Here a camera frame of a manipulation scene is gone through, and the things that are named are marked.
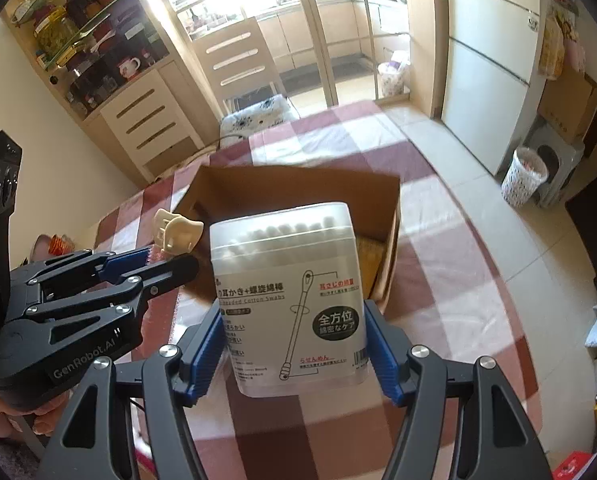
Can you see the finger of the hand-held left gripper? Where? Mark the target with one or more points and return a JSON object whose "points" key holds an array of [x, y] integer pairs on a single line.
{"points": [[126, 262], [173, 270]]}

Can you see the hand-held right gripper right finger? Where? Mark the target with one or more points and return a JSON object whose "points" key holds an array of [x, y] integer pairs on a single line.
{"points": [[386, 362]]}

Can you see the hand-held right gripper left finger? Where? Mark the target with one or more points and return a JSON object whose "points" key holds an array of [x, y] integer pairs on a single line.
{"points": [[206, 362]]}

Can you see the beige hair claw clip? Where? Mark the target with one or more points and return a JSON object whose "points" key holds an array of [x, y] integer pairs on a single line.
{"points": [[176, 232]]}

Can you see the clear cotton swab box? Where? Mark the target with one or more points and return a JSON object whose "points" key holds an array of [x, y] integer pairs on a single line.
{"points": [[288, 310]]}

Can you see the brown cardboard box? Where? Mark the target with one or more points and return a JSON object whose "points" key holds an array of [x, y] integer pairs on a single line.
{"points": [[278, 190]]}

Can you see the person's left hand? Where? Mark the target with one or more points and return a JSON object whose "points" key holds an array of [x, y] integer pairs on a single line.
{"points": [[8, 417]]}

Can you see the red cup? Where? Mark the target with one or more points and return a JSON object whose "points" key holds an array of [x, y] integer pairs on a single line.
{"points": [[61, 245]]}

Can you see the person's purple clothing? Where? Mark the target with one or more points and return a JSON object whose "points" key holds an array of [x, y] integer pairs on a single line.
{"points": [[8, 460]]}

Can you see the maroon white checkered tablecloth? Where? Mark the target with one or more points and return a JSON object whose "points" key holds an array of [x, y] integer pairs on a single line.
{"points": [[453, 260]]}

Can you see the cream display cabinet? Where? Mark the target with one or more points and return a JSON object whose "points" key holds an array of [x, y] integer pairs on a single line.
{"points": [[143, 120]]}

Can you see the floral chair cushion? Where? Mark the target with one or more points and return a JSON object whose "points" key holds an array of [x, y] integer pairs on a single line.
{"points": [[258, 115]]}

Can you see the white mug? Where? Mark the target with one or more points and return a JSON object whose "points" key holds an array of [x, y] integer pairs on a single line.
{"points": [[127, 69]]}

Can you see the red flat box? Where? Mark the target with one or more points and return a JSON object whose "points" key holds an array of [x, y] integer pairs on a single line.
{"points": [[573, 467]]}

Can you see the white patterned waste bin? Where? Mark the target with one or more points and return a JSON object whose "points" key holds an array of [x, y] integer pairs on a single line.
{"points": [[521, 180]]}

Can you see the cream wooden chair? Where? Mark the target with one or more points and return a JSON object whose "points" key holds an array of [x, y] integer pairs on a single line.
{"points": [[233, 50]]}

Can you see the yellow glass jar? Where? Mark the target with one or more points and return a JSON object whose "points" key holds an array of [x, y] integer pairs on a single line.
{"points": [[56, 37]]}

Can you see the black furniture unit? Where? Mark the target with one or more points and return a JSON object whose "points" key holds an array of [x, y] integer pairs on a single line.
{"points": [[596, 220]]}

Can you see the wooden glass sliding door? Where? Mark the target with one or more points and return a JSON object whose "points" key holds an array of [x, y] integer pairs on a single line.
{"points": [[318, 45]]}

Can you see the kitchen counter cabinets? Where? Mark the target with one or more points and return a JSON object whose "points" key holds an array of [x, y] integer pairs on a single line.
{"points": [[298, 30]]}

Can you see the grey plastic stool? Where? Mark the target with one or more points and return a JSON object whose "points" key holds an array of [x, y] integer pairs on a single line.
{"points": [[566, 160]]}

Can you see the white kitchen waste bin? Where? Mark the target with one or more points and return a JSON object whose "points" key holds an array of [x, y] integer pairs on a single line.
{"points": [[393, 82]]}

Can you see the white refrigerator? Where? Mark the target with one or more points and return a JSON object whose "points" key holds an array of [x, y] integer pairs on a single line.
{"points": [[488, 85]]}

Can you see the plain cardboard carton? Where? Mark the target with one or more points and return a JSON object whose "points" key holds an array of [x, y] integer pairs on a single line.
{"points": [[568, 105]]}

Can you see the yellow hanging bag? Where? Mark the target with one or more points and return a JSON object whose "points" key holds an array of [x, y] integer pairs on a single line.
{"points": [[552, 50]]}

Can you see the pink hanging bag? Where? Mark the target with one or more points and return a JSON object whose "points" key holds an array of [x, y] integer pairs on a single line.
{"points": [[573, 60]]}

